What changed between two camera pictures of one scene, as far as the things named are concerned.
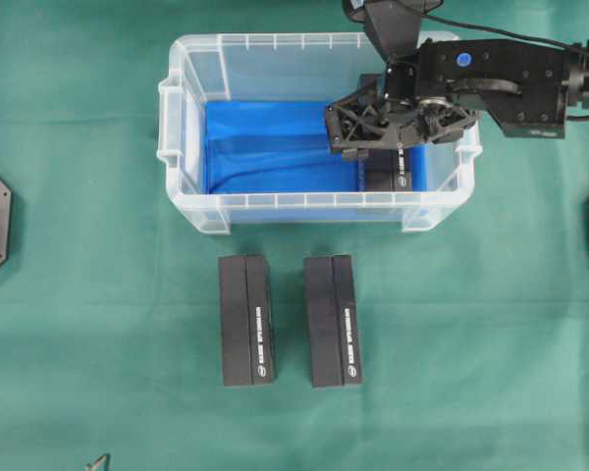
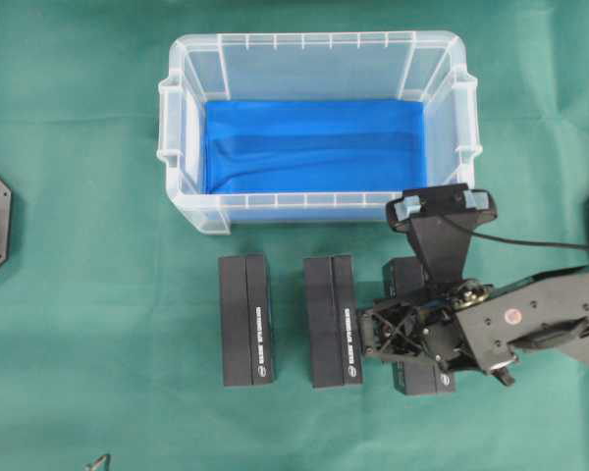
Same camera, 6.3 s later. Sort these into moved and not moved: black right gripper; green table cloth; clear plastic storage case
Moved: black right gripper
Not moved: green table cloth; clear plastic storage case
